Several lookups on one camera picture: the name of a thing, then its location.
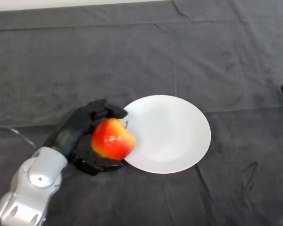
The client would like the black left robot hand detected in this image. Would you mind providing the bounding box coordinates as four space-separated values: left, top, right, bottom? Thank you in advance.
42 98 128 177

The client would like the red yellow apple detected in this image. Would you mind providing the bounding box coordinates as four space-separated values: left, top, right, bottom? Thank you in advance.
91 118 136 161

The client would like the white round plate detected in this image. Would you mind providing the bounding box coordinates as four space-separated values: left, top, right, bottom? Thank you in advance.
122 94 212 174

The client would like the black cloth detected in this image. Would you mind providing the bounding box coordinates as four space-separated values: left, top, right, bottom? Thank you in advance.
0 0 283 226

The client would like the thin grey cable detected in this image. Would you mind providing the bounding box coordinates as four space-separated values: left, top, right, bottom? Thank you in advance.
0 124 38 150

